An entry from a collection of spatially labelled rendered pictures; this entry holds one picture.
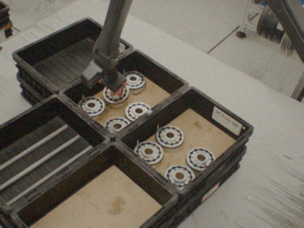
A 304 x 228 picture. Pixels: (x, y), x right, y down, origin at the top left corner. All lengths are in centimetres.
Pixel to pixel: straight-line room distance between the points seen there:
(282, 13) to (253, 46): 251
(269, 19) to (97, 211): 90
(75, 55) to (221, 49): 172
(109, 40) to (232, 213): 74
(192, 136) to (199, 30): 205
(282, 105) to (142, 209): 90
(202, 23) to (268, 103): 177
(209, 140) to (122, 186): 37
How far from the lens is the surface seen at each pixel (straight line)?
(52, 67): 186
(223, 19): 375
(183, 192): 133
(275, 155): 180
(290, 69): 340
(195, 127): 163
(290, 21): 101
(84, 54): 192
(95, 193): 143
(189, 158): 149
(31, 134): 161
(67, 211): 140
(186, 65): 209
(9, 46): 222
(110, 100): 165
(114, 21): 128
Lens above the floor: 202
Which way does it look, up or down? 46 degrees down
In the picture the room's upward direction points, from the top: 6 degrees clockwise
